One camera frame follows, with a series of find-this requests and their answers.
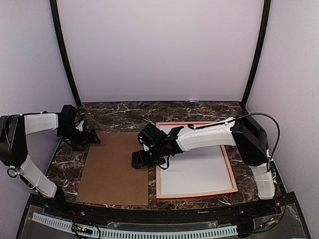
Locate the white slotted cable duct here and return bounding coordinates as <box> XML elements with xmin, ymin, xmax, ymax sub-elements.
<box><xmin>31</xmin><ymin>213</ymin><xmax>238</xmax><ymax>239</ymax></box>

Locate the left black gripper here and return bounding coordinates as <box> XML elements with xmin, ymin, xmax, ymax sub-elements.
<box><xmin>57</xmin><ymin>124</ymin><xmax>100</xmax><ymax>151</ymax></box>

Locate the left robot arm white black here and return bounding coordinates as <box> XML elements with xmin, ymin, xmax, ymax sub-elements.
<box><xmin>0</xmin><ymin>105</ymin><xmax>101</xmax><ymax>217</ymax></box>

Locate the black corner post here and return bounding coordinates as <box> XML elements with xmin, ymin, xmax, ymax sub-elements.
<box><xmin>240</xmin><ymin>0</ymin><xmax>271</xmax><ymax>108</ymax></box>
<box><xmin>49</xmin><ymin>0</ymin><xmax>82</xmax><ymax>107</ymax></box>

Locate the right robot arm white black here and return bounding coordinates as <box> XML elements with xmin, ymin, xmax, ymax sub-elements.
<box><xmin>131</xmin><ymin>113</ymin><xmax>276</xmax><ymax>216</ymax></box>

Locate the red wooden picture frame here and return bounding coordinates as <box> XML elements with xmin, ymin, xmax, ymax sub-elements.
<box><xmin>156</xmin><ymin>121</ymin><xmax>238</xmax><ymax>200</ymax></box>

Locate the brown cardboard backing board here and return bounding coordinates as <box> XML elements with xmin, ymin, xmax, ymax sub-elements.
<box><xmin>76</xmin><ymin>132</ymin><xmax>149</xmax><ymax>206</ymax></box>

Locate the left black corner post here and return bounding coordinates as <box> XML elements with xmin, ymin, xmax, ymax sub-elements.
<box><xmin>49</xmin><ymin>0</ymin><xmax>82</xmax><ymax>107</ymax></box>

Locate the autumn forest photo print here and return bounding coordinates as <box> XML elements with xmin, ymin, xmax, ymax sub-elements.
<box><xmin>158</xmin><ymin>123</ymin><xmax>234</xmax><ymax>195</ymax></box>

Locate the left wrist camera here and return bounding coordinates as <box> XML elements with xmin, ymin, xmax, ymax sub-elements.
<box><xmin>75</xmin><ymin>120</ymin><xmax>87</xmax><ymax>131</ymax></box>

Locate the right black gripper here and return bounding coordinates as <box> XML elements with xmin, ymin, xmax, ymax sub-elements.
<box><xmin>132</xmin><ymin>143</ymin><xmax>165</xmax><ymax>168</ymax></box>

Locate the right black corner post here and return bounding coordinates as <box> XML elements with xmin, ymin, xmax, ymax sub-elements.
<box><xmin>240</xmin><ymin>0</ymin><xmax>271</xmax><ymax>108</ymax></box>

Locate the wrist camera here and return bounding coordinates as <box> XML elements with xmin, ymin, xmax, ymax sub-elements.
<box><xmin>75</xmin><ymin>120</ymin><xmax>87</xmax><ymax>131</ymax></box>
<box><xmin>138</xmin><ymin>136</ymin><xmax>149</xmax><ymax>151</ymax></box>

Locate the black front rail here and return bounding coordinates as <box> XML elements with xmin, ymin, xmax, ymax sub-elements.
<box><xmin>42</xmin><ymin>199</ymin><xmax>277</xmax><ymax>226</ymax></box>

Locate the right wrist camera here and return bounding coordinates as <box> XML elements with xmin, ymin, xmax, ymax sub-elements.
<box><xmin>138</xmin><ymin>136</ymin><xmax>149</xmax><ymax>151</ymax></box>

